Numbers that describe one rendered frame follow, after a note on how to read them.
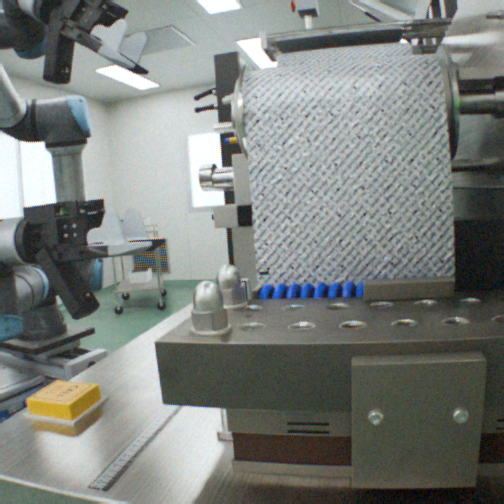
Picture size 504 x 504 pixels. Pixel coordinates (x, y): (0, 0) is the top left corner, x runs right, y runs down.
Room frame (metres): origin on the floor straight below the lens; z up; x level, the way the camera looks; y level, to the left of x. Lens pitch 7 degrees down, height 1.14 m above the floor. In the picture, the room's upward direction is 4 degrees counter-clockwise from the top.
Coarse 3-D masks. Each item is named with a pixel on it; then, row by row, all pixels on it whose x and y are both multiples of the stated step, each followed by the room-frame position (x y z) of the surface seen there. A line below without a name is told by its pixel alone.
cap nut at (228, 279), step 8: (224, 272) 0.48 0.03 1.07; (232, 272) 0.48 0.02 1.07; (216, 280) 0.49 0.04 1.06; (224, 280) 0.48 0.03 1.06; (232, 280) 0.48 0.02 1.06; (240, 280) 0.49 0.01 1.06; (224, 288) 0.48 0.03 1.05; (232, 288) 0.48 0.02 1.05; (240, 288) 0.48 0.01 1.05; (224, 296) 0.48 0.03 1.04; (232, 296) 0.48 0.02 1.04; (240, 296) 0.48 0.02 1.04; (224, 304) 0.48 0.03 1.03; (232, 304) 0.48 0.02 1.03; (240, 304) 0.48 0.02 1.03
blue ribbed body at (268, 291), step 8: (264, 288) 0.52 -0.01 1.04; (272, 288) 0.53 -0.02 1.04; (280, 288) 0.52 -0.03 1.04; (288, 288) 0.53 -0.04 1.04; (296, 288) 0.51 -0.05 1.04; (304, 288) 0.51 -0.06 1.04; (312, 288) 0.52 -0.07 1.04; (320, 288) 0.50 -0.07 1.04; (328, 288) 0.52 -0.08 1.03; (336, 288) 0.50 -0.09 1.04; (344, 288) 0.50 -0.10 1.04; (352, 288) 0.50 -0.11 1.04; (360, 288) 0.49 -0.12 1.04; (264, 296) 0.51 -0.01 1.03; (272, 296) 0.52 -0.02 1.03; (280, 296) 0.51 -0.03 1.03; (288, 296) 0.51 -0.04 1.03; (296, 296) 0.52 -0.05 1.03; (304, 296) 0.50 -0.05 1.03; (312, 296) 0.51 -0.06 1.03; (320, 296) 0.50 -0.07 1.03; (328, 296) 0.50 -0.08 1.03; (336, 296) 0.50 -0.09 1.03; (344, 296) 0.49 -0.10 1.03; (352, 296) 0.50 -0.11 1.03
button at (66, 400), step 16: (64, 384) 0.54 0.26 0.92; (80, 384) 0.54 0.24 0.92; (96, 384) 0.54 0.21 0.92; (32, 400) 0.49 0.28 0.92; (48, 400) 0.49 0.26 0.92; (64, 400) 0.49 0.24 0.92; (80, 400) 0.50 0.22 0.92; (96, 400) 0.53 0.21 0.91; (48, 416) 0.49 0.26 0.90; (64, 416) 0.48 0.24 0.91
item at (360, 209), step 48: (288, 144) 0.54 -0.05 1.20; (336, 144) 0.53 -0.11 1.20; (384, 144) 0.51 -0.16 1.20; (432, 144) 0.50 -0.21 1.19; (288, 192) 0.54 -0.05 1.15; (336, 192) 0.53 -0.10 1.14; (384, 192) 0.51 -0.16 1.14; (432, 192) 0.50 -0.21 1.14; (288, 240) 0.54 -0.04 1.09; (336, 240) 0.53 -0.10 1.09; (384, 240) 0.51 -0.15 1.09; (432, 240) 0.50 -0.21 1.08
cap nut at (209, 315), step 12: (204, 288) 0.39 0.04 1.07; (216, 288) 0.39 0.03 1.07; (204, 300) 0.38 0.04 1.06; (216, 300) 0.39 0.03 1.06; (192, 312) 0.39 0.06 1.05; (204, 312) 0.38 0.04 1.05; (216, 312) 0.38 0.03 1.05; (192, 324) 0.40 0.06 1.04; (204, 324) 0.38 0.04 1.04; (216, 324) 0.38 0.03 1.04; (228, 324) 0.39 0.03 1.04
